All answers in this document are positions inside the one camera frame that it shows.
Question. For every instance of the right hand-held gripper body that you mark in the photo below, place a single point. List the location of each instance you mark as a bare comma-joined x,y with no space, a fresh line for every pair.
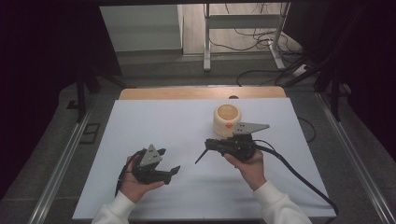
239,147

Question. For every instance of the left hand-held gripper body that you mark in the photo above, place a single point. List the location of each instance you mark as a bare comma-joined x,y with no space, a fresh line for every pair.
148,172

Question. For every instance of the cream ceramic cup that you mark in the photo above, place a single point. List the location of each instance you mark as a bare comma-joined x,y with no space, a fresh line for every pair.
224,119

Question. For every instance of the person's left hand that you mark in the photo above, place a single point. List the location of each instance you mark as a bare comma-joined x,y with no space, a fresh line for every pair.
134,188

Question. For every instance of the person's right hand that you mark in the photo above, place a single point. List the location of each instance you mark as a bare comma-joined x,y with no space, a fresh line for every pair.
250,171

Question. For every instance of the white table mat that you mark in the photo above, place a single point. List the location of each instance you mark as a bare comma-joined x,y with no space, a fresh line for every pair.
174,124

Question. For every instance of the wooden table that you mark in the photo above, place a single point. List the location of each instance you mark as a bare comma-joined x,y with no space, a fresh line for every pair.
186,92

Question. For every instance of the white power strip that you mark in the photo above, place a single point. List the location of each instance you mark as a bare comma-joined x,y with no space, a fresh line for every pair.
300,70

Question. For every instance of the black metal stand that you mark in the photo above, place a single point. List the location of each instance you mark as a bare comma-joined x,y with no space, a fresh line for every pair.
334,90
81,93

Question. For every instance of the grey white cabinet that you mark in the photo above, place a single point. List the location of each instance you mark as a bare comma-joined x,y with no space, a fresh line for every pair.
140,28

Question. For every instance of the aluminium rail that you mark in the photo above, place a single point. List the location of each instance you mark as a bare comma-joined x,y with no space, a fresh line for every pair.
358,161
59,168

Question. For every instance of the white metal desk frame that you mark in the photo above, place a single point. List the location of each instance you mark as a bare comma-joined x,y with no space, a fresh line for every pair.
207,37

